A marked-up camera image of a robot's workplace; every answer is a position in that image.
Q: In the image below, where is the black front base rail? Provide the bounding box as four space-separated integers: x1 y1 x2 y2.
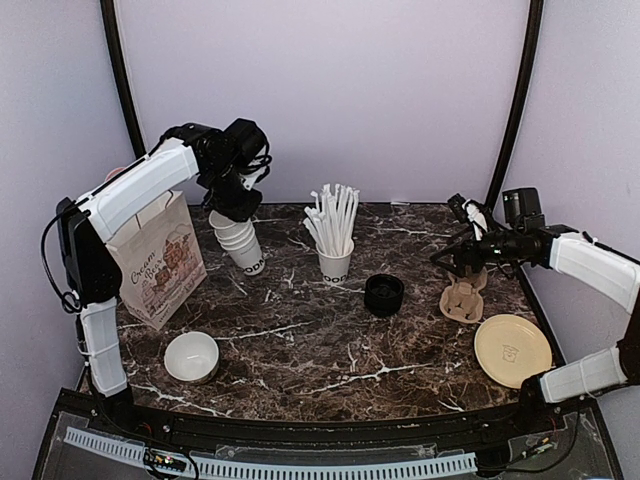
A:
54 389 581 466

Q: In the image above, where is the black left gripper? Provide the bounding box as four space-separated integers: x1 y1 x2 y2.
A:
204 159 263 222

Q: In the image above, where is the black corner frame post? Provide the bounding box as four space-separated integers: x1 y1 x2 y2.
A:
99 0 147 160

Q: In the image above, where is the white slotted cable duct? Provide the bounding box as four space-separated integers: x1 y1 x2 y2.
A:
63 427 477 479

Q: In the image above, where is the stack of black cup lids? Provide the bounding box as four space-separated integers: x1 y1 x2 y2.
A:
364 274 405 318

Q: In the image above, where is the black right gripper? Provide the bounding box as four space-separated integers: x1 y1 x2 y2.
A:
431 223 523 278

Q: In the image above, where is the black right frame post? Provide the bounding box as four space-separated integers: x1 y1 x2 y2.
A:
484 0 544 211

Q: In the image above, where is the stack of white paper cups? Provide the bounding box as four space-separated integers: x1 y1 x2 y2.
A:
208 210 265 276

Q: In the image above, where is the white cup holding straws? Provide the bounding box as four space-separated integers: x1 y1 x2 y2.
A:
316 239 354 286

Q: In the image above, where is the cream yellow plate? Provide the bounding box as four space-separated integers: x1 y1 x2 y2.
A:
474 314 553 389

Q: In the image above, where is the brown cardboard cup carrier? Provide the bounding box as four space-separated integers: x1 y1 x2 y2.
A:
439 268 488 324

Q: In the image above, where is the bundle of white wrapped straws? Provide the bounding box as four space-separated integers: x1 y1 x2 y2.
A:
303 183 360 257

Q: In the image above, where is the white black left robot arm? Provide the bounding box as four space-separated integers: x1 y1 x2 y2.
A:
47 118 272 398

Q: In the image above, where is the white ceramic bowl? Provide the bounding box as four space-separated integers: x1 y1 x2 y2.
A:
164 331 220 384

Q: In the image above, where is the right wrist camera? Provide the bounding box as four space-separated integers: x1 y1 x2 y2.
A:
447 193 489 240

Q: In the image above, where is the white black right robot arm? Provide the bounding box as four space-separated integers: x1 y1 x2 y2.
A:
431 187 639 434

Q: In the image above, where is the white paper takeout bag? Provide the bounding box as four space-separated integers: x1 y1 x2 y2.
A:
107 190 206 330

